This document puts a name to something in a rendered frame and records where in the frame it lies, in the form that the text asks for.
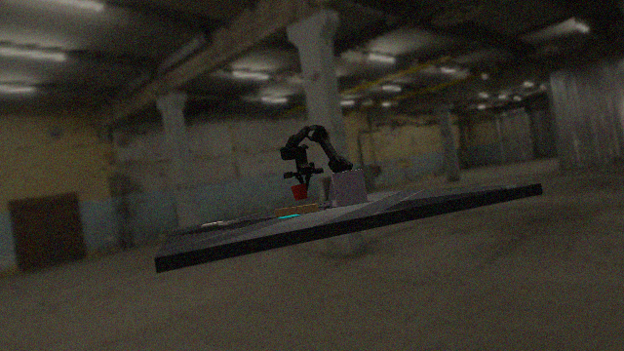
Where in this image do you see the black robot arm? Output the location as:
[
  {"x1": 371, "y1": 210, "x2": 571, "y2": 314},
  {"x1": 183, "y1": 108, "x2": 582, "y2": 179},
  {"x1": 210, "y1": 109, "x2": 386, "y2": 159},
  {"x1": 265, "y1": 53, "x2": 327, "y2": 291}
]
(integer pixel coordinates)
[{"x1": 280, "y1": 125, "x2": 353, "y2": 174}]

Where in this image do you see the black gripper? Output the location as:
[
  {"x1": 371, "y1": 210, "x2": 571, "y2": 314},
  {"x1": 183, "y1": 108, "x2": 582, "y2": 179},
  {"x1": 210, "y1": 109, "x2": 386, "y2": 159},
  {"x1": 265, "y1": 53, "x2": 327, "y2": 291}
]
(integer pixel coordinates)
[{"x1": 284, "y1": 158, "x2": 324, "y2": 191}]

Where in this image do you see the tan curved flat bar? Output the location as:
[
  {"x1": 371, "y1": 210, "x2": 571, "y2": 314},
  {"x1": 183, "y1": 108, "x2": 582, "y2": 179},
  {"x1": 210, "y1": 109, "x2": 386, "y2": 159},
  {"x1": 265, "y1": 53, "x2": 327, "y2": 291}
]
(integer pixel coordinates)
[{"x1": 274, "y1": 204, "x2": 319, "y2": 217}]

